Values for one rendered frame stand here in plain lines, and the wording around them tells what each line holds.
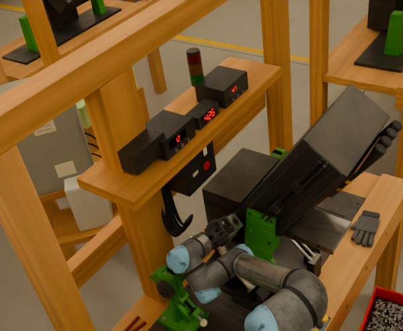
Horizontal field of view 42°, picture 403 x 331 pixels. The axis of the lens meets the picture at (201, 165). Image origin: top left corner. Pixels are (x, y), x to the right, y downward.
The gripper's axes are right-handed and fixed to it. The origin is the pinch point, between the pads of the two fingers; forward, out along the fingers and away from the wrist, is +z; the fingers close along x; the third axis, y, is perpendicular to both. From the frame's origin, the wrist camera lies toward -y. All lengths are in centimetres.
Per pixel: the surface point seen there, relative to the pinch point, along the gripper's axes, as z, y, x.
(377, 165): 233, -42, -23
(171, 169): -22.3, 11.1, 24.4
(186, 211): 133, -136, 30
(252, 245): 4.7, -1.7, -10.3
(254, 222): 4.0, 5.5, -4.2
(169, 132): -18.1, 15.9, 34.4
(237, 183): 17.5, -0.3, 11.8
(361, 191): 81, 8, -21
